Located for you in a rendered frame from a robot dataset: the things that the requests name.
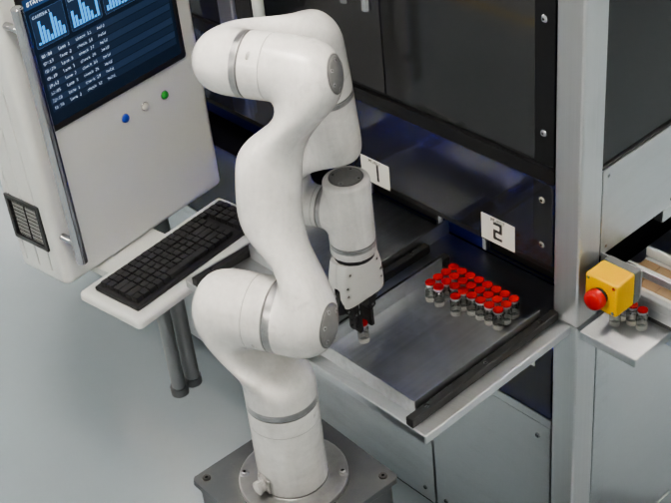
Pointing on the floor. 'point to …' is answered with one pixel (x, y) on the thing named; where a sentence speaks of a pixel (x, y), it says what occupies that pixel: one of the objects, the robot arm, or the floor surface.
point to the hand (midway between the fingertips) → (361, 317)
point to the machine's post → (576, 235)
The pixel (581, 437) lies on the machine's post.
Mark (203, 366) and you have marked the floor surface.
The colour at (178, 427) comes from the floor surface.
